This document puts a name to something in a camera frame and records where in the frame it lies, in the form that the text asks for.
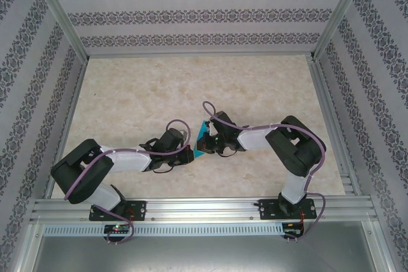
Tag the blue square paper sheet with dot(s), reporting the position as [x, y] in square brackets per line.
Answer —
[201, 132]

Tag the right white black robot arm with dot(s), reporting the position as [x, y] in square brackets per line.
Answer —
[255, 138]

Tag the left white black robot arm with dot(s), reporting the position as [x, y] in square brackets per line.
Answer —
[127, 160]

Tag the grey metal sheet panel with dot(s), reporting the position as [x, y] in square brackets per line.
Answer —
[204, 256]

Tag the aluminium mounting rail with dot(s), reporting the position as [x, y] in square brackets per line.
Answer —
[197, 208]

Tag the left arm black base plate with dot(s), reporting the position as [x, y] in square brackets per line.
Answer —
[140, 210]

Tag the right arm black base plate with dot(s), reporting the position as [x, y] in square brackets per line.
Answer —
[267, 210]

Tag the aluminium frame crossbar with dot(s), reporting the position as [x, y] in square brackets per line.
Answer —
[197, 53]

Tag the aluminium table side rail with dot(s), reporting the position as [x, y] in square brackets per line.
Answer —
[333, 125]
[66, 125]

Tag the short aluminium frame post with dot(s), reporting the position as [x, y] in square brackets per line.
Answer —
[28, 253]
[384, 253]

